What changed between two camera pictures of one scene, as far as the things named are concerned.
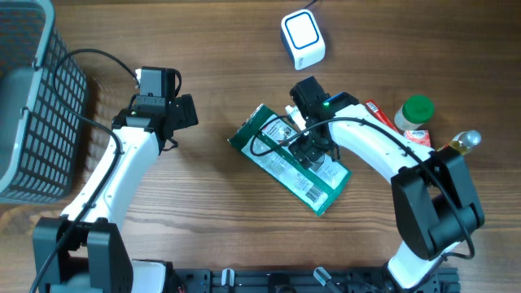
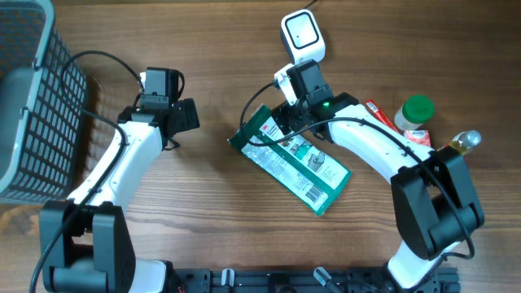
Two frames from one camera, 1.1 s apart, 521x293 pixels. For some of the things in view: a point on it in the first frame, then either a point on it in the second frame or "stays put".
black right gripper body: (314, 148) → (292, 115)
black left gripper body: (185, 113) stays put
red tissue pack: (420, 137) stays put
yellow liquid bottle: (463, 141) stays put
